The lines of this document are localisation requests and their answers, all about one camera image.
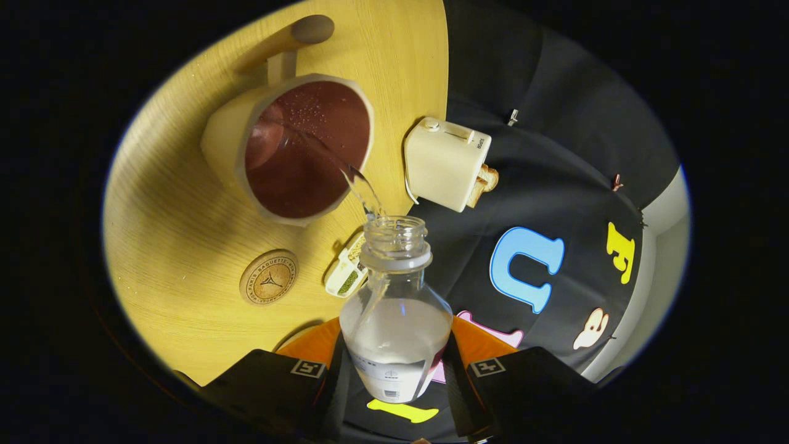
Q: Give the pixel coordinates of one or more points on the clear plastic juice bottle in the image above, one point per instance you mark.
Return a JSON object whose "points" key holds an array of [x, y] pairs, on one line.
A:
{"points": [[394, 345]]}

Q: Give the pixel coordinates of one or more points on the round cork coaster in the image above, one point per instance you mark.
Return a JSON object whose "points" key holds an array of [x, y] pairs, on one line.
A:
{"points": [[269, 277]]}

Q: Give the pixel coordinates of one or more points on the red cloth clip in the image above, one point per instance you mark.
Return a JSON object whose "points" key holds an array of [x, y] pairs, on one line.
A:
{"points": [[616, 182]]}

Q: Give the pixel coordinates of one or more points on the toast slice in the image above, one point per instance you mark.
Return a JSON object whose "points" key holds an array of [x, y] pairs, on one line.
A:
{"points": [[489, 177], [475, 196]]}

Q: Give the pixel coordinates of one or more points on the white toaster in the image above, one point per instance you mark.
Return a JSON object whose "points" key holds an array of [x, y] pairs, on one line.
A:
{"points": [[441, 163]]}

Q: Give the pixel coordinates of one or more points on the white divided condiment dish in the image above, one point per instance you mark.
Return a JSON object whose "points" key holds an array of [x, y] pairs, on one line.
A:
{"points": [[345, 282]]}

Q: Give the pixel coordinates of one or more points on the silver cloth clip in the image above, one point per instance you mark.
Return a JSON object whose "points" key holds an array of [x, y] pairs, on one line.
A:
{"points": [[512, 117]]}

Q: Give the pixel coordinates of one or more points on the wooden table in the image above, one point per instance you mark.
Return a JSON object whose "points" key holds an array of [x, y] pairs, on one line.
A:
{"points": [[166, 234]]}

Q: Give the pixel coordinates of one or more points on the black backdrop cloth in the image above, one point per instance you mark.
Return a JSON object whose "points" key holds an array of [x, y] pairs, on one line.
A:
{"points": [[555, 154]]}

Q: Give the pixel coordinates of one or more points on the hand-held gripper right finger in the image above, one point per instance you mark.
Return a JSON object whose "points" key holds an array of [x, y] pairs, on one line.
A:
{"points": [[459, 401]]}

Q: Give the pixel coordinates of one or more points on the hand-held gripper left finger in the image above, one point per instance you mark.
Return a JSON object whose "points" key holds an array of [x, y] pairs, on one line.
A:
{"points": [[338, 401]]}

